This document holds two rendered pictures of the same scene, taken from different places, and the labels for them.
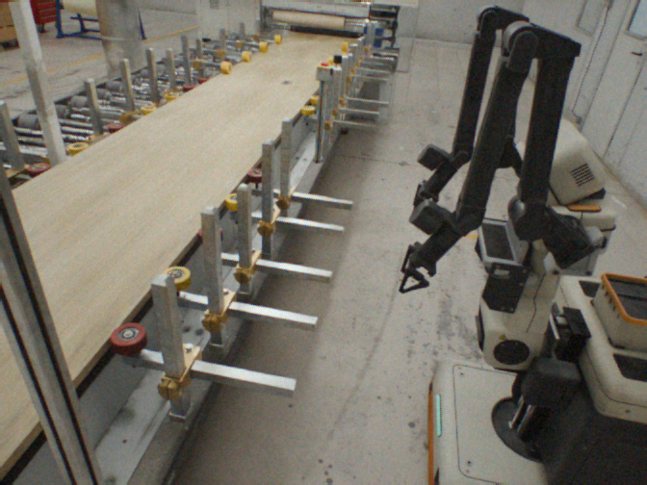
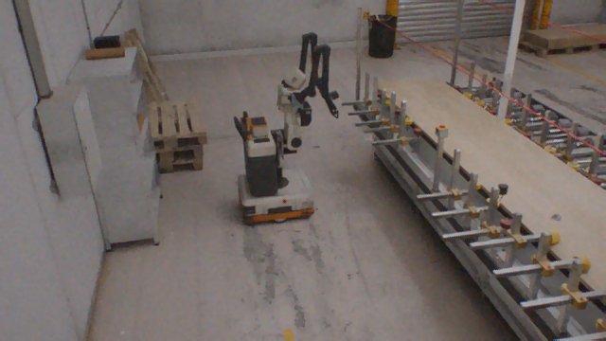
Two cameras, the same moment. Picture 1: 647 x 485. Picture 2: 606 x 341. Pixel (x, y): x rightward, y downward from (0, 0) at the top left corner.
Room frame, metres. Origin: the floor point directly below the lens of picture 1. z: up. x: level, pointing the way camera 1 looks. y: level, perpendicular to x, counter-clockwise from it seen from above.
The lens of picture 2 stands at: (5.48, -2.02, 2.68)
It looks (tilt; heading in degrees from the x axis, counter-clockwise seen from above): 27 degrees down; 162
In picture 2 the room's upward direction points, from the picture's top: 2 degrees counter-clockwise
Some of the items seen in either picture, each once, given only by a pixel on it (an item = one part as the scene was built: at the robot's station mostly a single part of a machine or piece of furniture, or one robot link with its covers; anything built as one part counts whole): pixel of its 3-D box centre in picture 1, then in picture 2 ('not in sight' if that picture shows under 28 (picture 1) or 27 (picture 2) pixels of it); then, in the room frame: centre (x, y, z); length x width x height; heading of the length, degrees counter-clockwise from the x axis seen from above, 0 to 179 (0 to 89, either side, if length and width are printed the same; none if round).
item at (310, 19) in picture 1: (327, 21); not in sight; (5.63, 0.17, 1.05); 1.43 x 0.12 x 0.12; 82
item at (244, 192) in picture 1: (245, 252); (383, 113); (1.24, 0.25, 0.87); 0.04 x 0.04 x 0.48; 82
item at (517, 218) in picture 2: (347, 89); (511, 247); (3.46, -0.07, 0.87); 0.04 x 0.04 x 0.48; 82
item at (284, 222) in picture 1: (286, 223); (386, 129); (1.51, 0.15, 0.83); 0.43 x 0.03 x 0.04; 82
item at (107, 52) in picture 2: not in sight; (105, 53); (0.77, -2.12, 1.59); 0.30 x 0.08 x 0.08; 82
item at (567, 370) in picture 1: (519, 354); (288, 140); (1.08, -0.65, 0.68); 0.28 x 0.27 x 0.25; 172
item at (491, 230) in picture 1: (504, 255); (301, 110); (1.16, -0.54, 0.99); 0.28 x 0.16 x 0.22; 172
